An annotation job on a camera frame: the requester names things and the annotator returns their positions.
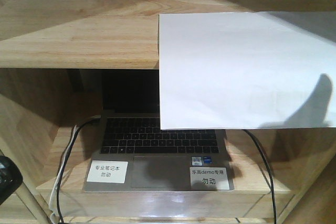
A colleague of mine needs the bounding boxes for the black cable right of laptop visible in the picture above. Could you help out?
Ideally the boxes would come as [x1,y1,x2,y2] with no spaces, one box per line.
[241,129,278,224]

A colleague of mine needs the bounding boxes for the black cable left of laptop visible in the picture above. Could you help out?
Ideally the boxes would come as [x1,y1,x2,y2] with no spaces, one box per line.
[55,119,100,224]

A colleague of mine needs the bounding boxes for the wooden shelf unit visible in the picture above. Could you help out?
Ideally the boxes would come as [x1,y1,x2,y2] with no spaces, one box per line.
[1,0,335,223]

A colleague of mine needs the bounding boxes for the white paper sheets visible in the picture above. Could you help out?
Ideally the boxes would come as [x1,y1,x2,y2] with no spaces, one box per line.
[159,12,335,130]

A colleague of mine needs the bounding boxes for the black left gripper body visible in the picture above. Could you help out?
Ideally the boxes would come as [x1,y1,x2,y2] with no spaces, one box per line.
[1,154,23,205]

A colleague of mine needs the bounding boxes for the black cable of laptop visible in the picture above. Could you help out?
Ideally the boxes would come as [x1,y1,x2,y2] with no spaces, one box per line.
[55,119,100,224]
[241,129,278,224]

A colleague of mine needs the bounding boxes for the white cable left of laptop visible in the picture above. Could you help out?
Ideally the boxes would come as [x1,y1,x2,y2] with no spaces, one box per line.
[49,125,79,224]

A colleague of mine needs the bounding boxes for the white label sticker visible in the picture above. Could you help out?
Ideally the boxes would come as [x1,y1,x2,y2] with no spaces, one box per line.
[87,161,128,184]
[190,167,230,191]

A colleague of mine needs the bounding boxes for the white label sticker left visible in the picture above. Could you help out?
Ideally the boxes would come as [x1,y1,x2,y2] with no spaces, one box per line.
[87,161,128,184]

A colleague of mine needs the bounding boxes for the white label sticker right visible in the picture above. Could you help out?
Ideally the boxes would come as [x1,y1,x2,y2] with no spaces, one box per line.
[190,167,230,191]

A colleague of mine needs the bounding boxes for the silver laptop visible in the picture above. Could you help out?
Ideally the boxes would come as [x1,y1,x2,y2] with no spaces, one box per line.
[83,69,234,192]

